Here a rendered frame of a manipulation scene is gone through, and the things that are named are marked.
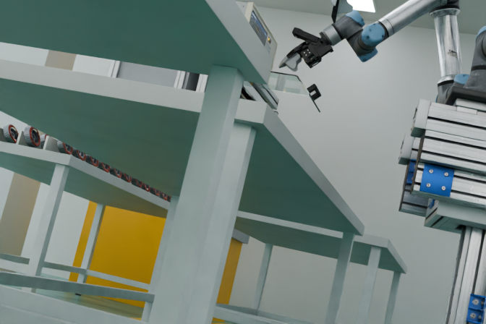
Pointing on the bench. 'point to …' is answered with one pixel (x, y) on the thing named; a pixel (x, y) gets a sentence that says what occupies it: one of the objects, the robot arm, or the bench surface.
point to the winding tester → (261, 25)
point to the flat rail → (252, 92)
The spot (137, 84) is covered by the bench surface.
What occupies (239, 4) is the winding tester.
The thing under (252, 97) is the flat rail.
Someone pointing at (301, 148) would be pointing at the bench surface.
